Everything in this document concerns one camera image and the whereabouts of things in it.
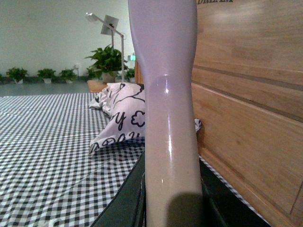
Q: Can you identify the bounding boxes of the large potted green plant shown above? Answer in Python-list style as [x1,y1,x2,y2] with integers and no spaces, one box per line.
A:
[85,45,122,83]

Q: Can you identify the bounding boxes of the small potted plant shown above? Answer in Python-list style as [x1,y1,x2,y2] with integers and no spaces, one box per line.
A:
[125,69,135,83]
[37,68,56,84]
[6,67,28,84]
[59,69,77,83]

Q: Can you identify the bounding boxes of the white pillow black doodles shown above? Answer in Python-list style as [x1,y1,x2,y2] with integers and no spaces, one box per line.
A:
[89,82,202,155]

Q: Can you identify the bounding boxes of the wooden headboard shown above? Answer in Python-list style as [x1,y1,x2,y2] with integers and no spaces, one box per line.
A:
[192,0,303,227]

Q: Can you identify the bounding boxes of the black white checkered bedsheet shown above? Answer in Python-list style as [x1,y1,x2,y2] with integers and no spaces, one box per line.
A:
[0,92,270,227]

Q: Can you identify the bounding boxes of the white floor lamp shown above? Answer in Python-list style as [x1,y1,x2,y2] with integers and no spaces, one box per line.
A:
[85,13,126,82]

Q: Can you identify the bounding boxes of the wooden side table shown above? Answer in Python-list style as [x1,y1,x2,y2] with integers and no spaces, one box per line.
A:
[87,80,108,92]

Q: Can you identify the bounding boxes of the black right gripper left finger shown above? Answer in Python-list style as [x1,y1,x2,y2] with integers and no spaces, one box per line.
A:
[91,153,146,227]

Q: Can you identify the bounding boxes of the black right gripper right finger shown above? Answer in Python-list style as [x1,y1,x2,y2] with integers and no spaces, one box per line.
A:
[199,158,270,227]

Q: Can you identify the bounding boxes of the beige hand brush black bristles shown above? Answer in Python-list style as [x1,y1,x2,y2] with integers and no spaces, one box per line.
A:
[128,0,203,227]

